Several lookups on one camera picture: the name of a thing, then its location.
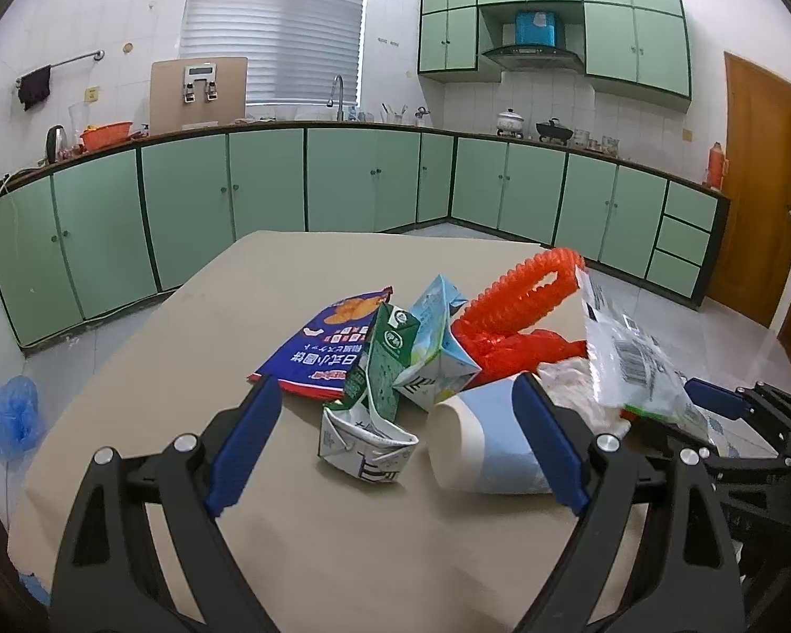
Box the green milk carton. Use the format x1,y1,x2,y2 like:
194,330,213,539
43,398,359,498
317,303,421,485

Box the black wok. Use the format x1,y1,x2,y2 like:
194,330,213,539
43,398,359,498
535,117,573,145

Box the green base kitchen cabinets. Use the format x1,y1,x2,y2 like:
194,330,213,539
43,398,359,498
0,122,731,350

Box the green upper kitchen cabinets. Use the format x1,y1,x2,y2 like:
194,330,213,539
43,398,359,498
417,0,692,103

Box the range hood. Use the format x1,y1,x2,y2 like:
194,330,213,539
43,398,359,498
481,44,584,72

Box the wooden door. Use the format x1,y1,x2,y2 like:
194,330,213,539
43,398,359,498
705,51,791,331

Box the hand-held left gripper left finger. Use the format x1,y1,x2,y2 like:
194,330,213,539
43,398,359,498
49,375,284,633

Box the orange plastic basin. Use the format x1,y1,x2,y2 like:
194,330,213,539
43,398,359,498
79,121,134,151

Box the metal faucet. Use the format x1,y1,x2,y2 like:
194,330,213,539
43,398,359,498
327,74,348,123

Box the wooden board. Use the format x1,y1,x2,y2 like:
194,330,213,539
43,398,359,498
149,56,249,135

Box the white window blind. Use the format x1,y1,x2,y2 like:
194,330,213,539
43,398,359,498
179,0,370,107

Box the blue snack packet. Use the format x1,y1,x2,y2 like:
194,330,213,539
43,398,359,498
247,285,394,403

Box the light blue drink carton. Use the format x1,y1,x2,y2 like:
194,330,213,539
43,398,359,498
392,273,482,413

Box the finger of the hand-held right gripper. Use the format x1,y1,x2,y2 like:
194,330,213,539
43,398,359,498
684,377,791,439
633,418,791,476

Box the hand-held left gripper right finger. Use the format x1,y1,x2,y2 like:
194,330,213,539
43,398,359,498
512,373,747,633

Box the steel electric kettle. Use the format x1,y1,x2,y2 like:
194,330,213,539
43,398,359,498
45,125,71,165

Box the metal towel bar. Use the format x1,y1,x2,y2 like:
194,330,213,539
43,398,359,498
14,50,105,88

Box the red plastic bag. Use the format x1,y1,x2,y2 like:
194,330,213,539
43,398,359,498
451,322,589,391

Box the clear plastic barcode bag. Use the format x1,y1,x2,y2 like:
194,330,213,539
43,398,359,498
576,267,714,444

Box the blue plastic bag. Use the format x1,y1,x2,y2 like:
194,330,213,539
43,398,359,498
0,376,41,463

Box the white blue paper cup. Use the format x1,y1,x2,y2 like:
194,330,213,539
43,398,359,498
427,375,558,495

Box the dark towel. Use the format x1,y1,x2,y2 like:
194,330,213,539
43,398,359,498
17,67,52,112

